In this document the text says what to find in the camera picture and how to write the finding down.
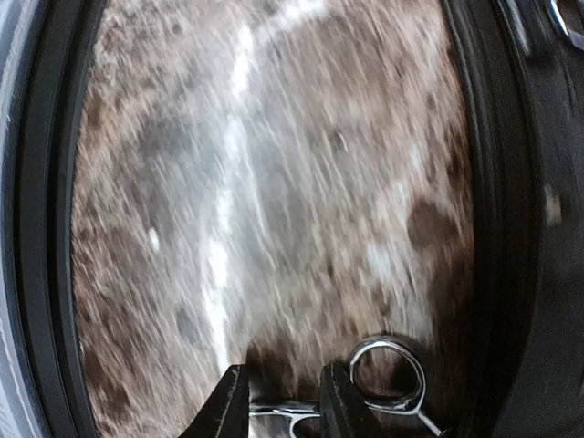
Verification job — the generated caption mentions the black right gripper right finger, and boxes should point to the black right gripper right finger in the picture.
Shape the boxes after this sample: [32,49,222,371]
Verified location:
[319,362,384,438]

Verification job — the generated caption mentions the silver thinning scissors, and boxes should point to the silver thinning scissors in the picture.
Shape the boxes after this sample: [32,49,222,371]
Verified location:
[249,335,447,437]

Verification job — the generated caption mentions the silver hair cutting scissors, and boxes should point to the silver hair cutting scissors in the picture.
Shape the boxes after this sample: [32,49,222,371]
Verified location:
[547,0,583,51]

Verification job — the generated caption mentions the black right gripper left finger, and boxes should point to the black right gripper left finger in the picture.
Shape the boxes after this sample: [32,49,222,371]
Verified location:
[180,364,249,438]

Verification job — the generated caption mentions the black zippered tool case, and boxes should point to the black zippered tool case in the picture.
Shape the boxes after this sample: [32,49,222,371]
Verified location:
[443,1,583,437]

